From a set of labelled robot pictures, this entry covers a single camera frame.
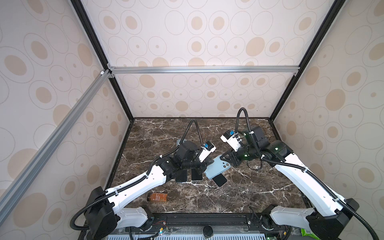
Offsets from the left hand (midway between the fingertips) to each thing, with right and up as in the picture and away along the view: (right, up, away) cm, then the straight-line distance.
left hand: (216, 160), depth 70 cm
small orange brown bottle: (-30, -21, +8) cm, 37 cm away
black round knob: (-4, -29, -7) cm, 30 cm away
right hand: (+3, +2, -1) cm, 4 cm away
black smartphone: (+5, -15, +18) cm, 24 cm away
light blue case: (+1, -3, 0) cm, 3 cm away
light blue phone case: (-22, +7, +40) cm, 46 cm away
